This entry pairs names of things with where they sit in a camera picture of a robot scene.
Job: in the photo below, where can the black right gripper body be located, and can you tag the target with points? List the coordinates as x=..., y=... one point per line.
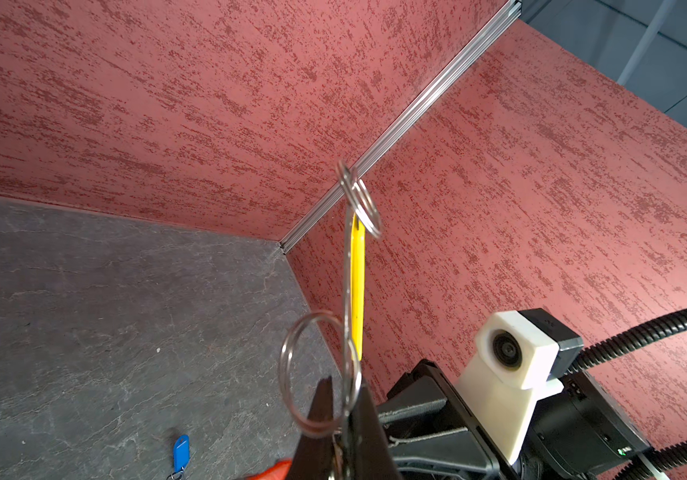
x=431, y=432

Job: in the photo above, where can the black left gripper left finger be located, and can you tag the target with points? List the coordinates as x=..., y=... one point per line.
x=314, y=457

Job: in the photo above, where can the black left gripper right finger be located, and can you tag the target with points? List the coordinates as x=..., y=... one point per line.
x=365, y=449

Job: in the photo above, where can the red capped key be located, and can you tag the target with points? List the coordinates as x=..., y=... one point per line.
x=278, y=471

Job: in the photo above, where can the blue capped key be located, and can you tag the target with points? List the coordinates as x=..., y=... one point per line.
x=181, y=454

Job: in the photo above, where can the yellow capped key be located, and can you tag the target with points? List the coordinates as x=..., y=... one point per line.
x=357, y=284

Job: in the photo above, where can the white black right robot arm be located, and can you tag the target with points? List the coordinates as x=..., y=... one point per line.
x=578, y=433

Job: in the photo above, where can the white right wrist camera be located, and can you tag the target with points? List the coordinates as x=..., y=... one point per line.
x=521, y=354

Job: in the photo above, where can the aluminium corner post right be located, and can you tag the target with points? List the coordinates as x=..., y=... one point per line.
x=350, y=179

